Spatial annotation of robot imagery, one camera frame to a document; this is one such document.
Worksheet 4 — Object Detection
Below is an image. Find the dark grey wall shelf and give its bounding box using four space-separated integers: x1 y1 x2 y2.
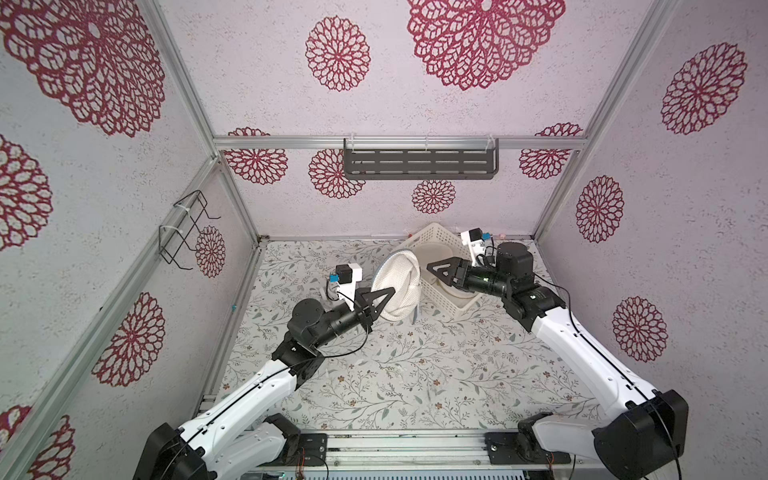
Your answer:
342 139 499 181

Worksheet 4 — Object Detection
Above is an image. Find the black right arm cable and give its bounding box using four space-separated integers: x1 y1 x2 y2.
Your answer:
479 239 685 480

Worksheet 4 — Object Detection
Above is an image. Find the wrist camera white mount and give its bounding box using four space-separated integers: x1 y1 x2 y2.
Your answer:
460 228 496 267
325 263 362 310

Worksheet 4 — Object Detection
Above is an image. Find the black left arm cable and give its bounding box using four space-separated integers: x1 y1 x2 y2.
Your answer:
161 287 373 475

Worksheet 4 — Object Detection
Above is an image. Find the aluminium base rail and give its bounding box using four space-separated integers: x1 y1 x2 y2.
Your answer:
243 430 612 479

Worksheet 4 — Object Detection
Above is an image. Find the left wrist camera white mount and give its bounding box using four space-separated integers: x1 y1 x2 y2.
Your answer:
325 263 362 310

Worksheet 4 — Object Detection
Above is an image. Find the black wire wall rack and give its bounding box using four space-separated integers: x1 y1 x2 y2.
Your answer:
157 189 220 271

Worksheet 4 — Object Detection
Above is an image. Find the white mesh bag blue trim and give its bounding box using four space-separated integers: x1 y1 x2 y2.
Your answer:
372 249 422 322

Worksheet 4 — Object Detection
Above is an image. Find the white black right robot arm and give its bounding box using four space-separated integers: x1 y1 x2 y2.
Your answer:
427 242 689 479

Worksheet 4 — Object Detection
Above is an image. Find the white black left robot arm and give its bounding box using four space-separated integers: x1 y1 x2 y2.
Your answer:
133 287 396 479

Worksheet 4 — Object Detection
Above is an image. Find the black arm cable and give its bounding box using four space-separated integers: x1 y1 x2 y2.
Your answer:
161 287 373 475
479 239 685 480

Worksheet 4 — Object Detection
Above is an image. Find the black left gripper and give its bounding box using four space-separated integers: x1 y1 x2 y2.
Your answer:
311 284 393 350

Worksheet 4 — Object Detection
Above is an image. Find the white perforated plastic basket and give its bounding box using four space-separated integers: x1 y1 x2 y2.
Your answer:
394 223 481 319

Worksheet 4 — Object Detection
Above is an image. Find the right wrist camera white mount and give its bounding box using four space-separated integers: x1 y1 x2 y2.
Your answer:
460 228 496 267

